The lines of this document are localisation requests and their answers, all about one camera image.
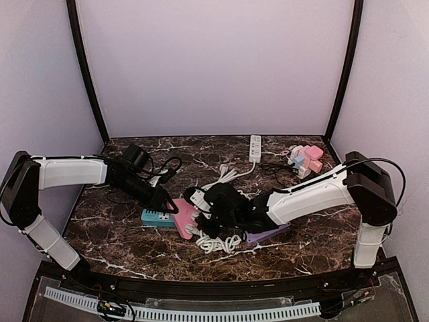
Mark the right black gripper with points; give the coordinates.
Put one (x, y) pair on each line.
(212, 221)

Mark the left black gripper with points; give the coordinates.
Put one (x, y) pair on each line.
(159, 198)

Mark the pink triangular power strip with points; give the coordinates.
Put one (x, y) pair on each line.
(186, 216)

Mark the purple power strip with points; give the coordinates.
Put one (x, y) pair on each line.
(252, 239)

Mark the white power strip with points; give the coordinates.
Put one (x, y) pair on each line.
(255, 149)

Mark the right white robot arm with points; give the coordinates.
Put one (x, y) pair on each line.
(357, 181)

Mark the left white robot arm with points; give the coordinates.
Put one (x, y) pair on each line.
(29, 176)

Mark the teal power strip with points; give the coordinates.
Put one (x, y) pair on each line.
(156, 219)

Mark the pink white cube adapter cluster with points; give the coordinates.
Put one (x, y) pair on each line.
(306, 159)

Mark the small circuit board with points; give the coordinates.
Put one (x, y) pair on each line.
(109, 308)

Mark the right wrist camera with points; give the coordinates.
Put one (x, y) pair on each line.
(195, 196)

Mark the white slotted cable duct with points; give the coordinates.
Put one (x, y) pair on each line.
(173, 310)

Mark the black frame left post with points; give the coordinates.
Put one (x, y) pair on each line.
(77, 37)

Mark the black frame post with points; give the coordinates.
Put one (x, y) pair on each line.
(346, 70)
(77, 37)

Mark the black frame right post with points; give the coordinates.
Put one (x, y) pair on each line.
(346, 70)

